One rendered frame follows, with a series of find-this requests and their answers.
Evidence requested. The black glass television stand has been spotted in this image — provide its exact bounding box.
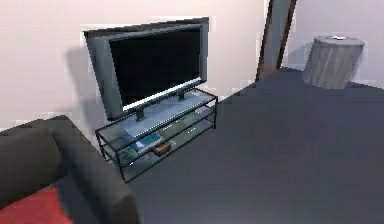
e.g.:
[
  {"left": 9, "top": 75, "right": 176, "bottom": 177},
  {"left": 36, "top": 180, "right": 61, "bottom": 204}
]
[{"left": 94, "top": 87, "right": 219, "bottom": 184}]

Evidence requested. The brown box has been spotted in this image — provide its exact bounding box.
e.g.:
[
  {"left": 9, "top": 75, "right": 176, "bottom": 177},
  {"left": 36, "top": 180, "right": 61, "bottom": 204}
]
[{"left": 152, "top": 141, "right": 173, "bottom": 157}]

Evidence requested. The grey flat television set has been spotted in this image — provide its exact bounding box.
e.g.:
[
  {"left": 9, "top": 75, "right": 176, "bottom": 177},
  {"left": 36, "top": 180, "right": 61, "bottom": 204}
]
[{"left": 83, "top": 17, "right": 210, "bottom": 122}]

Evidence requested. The dark grey sofa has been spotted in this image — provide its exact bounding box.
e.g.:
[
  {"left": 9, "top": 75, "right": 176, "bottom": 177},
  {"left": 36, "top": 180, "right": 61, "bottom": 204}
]
[{"left": 0, "top": 114, "right": 141, "bottom": 224}]

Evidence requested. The grey wooden side table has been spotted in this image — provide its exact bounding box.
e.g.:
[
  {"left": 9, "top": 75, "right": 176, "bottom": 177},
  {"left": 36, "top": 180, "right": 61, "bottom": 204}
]
[{"left": 302, "top": 35, "right": 366, "bottom": 90}]

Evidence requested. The red cushion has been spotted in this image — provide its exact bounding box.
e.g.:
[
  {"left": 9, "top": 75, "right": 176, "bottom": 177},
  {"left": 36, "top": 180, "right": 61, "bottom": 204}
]
[{"left": 0, "top": 187, "right": 74, "bottom": 224}]

